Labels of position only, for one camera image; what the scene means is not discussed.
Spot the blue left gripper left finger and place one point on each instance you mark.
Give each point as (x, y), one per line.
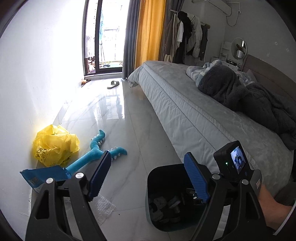
(97, 172)

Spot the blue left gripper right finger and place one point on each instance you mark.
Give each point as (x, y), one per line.
(199, 176)

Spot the teal trash bin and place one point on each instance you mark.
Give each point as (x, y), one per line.
(171, 203)

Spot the person's right hand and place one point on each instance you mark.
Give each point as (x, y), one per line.
(274, 212)

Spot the clear bubble wrap piece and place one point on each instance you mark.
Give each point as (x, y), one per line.
(101, 208)

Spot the blue snack bag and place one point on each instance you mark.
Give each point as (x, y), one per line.
(36, 177)

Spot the yellow plastic bag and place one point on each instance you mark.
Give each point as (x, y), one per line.
(54, 145)

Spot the grey mattress bed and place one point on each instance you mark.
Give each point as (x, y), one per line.
(196, 123)

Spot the dark grey fleece blanket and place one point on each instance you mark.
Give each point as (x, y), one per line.
(271, 110)

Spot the grey slipper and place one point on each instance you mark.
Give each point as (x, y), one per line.
(113, 84)

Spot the light blue patterned blanket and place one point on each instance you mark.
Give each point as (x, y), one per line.
(196, 73)

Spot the brown headboard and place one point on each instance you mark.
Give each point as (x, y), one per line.
(270, 77)

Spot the white shelf dresser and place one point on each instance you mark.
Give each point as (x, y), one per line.
(227, 58)

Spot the grey curtain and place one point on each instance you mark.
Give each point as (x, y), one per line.
(130, 38)

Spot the round vanity mirror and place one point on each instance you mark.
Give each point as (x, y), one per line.
(238, 48)

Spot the hanging clothes rack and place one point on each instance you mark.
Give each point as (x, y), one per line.
(186, 39)

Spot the yellow curtain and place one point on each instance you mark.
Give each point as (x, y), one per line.
(149, 30)

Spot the white air conditioner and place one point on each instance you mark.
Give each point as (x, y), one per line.
(219, 4)

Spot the black action camera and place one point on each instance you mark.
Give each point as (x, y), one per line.
(232, 162)

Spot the window door frame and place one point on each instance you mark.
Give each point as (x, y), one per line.
(104, 27)

